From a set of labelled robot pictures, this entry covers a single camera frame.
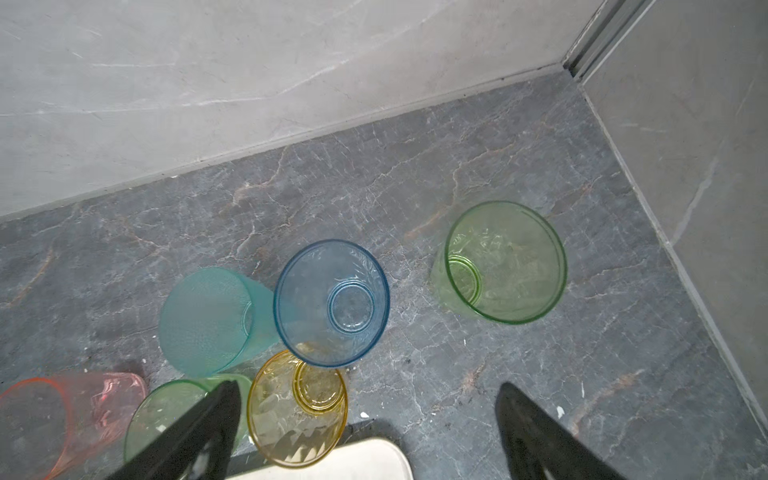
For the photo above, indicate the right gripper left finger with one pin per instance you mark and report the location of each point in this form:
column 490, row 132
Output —
column 197, row 446

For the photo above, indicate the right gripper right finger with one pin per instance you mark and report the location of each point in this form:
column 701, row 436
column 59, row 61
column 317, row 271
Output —
column 536, row 446

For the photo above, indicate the pink glass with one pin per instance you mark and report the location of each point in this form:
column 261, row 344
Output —
column 50, row 424

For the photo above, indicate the teal glass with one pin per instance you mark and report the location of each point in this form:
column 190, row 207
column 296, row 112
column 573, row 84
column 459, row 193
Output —
column 215, row 319

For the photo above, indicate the beige plastic tray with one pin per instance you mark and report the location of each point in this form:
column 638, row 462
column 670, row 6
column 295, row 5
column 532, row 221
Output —
column 374, row 458

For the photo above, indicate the tall light green glass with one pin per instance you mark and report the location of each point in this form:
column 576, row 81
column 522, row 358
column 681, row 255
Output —
column 501, row 261

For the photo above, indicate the blue glass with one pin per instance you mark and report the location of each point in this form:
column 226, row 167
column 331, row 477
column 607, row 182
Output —
column 331, row 303

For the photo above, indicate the short green glass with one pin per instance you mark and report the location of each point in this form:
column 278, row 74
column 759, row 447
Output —
column 169, row 402

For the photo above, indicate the short amber glass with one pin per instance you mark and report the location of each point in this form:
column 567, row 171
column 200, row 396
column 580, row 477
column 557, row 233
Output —
column 296, row 412

